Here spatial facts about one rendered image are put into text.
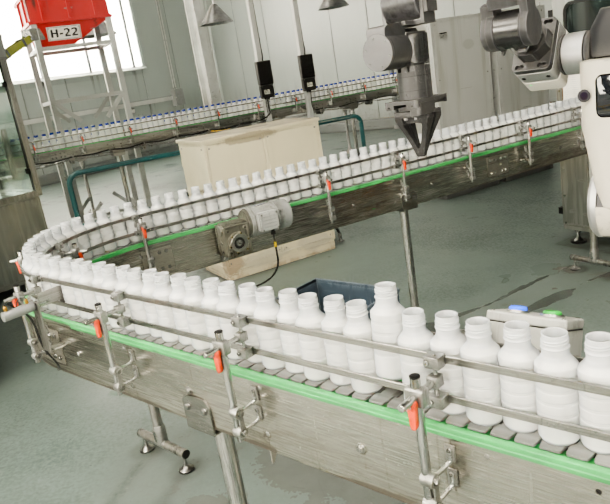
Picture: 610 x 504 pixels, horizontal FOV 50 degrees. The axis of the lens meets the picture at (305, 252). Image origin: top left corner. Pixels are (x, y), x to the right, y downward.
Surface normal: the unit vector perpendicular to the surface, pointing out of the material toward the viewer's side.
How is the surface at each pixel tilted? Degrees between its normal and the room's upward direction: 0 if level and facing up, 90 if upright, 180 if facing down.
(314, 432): 90
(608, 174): 90
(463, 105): 90
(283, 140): 90
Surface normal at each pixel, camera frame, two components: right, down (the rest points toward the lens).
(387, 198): 0.50, 0.15
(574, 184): -0.85, 0.26
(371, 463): -0.65, 0.30
